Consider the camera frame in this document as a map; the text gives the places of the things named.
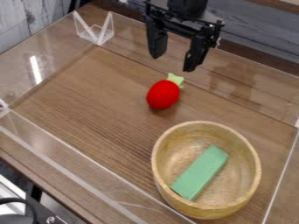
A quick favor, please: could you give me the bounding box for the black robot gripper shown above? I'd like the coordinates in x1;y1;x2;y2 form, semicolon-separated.
144;0;224;72

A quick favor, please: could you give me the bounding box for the red plush strawberry toy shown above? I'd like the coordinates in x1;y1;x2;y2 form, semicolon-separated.
145;73;184;109

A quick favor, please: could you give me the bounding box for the wooden bowl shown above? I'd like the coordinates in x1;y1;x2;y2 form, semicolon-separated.
151;121;261;220

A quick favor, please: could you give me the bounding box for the green rectangular block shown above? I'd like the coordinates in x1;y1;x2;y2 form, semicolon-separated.
171;145;229;200

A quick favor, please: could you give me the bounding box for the clear acrylic corner bracket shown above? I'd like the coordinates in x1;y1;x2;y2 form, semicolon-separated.
72;11;115;46

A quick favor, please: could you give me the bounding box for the clear acrylic tray wall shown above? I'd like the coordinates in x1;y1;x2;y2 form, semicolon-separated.
0;5;299;224

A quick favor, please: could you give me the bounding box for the black cable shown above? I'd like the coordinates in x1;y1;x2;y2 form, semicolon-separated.
0;197;40;224

